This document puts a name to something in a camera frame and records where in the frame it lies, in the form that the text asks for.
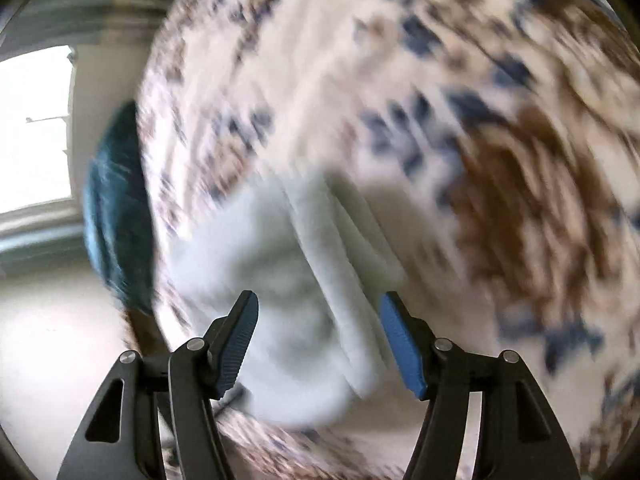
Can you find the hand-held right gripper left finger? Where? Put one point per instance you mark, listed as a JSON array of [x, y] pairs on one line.
[[239, 345]]

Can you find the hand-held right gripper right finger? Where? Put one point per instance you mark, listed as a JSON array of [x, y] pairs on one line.
[[402, 350]]

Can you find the white pants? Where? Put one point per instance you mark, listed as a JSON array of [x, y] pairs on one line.
[[295, 300]]

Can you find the teal blanket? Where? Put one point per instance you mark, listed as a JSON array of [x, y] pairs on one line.
[[117, 210]]

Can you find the floral blanket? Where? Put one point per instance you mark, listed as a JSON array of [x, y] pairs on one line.
[[425, 135]]

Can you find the window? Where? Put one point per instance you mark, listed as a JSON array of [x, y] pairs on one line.
[[32, 130]]

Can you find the striped curtain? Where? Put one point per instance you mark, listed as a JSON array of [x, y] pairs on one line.
[[95, 0]]

